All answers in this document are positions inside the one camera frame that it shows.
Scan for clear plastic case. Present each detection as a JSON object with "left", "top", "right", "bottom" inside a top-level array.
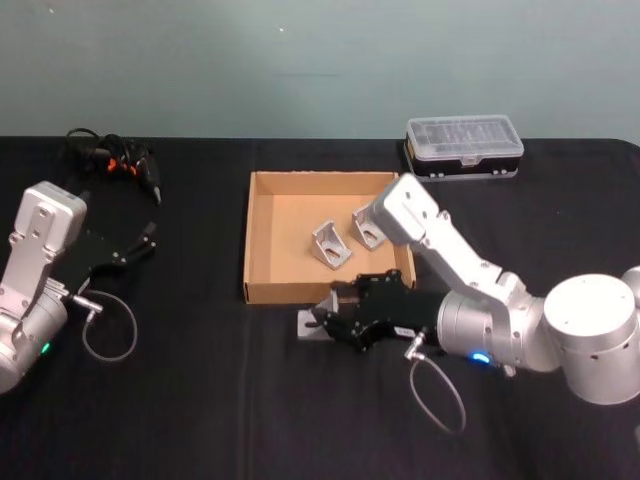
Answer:
[{"left": 401, "top": 115, "right": 526, "bottom": 182}]

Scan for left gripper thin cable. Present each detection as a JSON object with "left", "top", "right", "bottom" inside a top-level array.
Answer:
[{"left": 68, "top": 289, "right": 140, "bottom": 362}]

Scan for brown cardboard tray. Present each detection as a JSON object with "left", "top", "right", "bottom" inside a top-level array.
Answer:
[{"left": 242, "top": 170, "right": 418, "bottom": 307}]

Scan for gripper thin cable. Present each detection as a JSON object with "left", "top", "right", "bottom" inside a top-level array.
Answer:
[
  {"left": 68, "top": 289, "right": 140, "bottom": 362},
  {"left": 403, "top": 326, "right": 469, "bottom": 436}
]

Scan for black table cloth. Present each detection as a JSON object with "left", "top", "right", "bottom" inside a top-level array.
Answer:
[{"left": 0, "top": 134, "right": 640, "bottom": 480}]

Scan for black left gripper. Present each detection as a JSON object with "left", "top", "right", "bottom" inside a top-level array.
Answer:
[{"left": 51, "top": 221, "right": 159, "bottom": 293}]

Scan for silver metal angle bracket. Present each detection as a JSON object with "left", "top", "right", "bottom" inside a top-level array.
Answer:
[
  {"left": 350, "top": 201, "right": 387, "bottom": 252},
  {"left": 296, "top": 293, "right": 342, "bottom": 343},
  {"left": 310, "top": 217, "right": 354, "bottom": 272}
]

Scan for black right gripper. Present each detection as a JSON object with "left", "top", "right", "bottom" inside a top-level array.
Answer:
[{"left": 309, "top": 268, "right": 447, "bottom": 355}]

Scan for black corded tool orange parts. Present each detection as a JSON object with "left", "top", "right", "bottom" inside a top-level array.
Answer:
[{"left": 60, "top": 128, "right": 164, "bottom": 207}]

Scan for right gripper thin cable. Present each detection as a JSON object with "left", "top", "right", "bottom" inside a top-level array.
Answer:
[{"left": 403, "top": 326, "right": 469, "bottom": 436}]

